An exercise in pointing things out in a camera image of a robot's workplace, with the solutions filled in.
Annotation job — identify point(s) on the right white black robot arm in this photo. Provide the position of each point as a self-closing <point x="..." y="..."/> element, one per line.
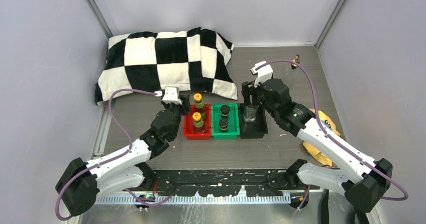
<point x="358" y="177"/>

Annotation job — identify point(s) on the red plastic bin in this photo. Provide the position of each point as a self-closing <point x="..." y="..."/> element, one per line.
<point x="188" y="130"/>

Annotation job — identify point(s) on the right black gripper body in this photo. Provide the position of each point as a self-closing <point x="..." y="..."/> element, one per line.
<point x="257" y="93"/>

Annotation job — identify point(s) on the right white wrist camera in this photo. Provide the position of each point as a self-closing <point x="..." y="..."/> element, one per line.
<point x="262" y="71"/>

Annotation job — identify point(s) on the clear glass oil bottle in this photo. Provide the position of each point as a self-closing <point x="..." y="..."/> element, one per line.
<point x="250" y="113"/>

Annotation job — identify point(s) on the aluminium slotted rail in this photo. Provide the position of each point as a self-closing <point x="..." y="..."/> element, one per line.
<point x="122" y="199"/>

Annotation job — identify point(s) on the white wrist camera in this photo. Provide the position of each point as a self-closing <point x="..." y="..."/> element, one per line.
<point x="171" y="95"/>
<point x="262" y="71"/>

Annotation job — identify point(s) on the yellow cap chili sauce bottle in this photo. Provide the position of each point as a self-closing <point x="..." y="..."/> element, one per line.
<point x="199" y="105"/>

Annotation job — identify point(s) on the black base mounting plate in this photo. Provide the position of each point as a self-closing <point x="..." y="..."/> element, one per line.
<point x="220" y="182"/>

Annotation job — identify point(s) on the yellow cloth rag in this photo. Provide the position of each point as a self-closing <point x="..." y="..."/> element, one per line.
<point x="313" y="151"/>

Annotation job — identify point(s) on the green plastic bin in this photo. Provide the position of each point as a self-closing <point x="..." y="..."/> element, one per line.
<point x="233" y="129"/>

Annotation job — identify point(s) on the brown sauce glass bottle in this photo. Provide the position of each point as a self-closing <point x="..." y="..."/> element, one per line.
<point x="289" y="75"/>

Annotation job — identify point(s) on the green label spice jar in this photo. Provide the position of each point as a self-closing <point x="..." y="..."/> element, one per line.
<point x="223" y="125"/>

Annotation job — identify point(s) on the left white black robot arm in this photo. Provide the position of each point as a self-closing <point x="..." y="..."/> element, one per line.
<point x="84" y="182"/>

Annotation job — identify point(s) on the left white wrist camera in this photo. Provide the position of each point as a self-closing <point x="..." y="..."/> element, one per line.
<point x="171" y="95"/>

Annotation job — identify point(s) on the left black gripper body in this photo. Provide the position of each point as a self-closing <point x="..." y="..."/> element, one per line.
<point x="179" y="110"/>

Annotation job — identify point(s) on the black plastic bin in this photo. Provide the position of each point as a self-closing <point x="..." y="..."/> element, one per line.
<point x="255" y="130"/>

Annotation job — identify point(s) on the black white checkered cloth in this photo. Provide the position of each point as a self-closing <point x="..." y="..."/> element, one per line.
<point x="192" y="60"/>

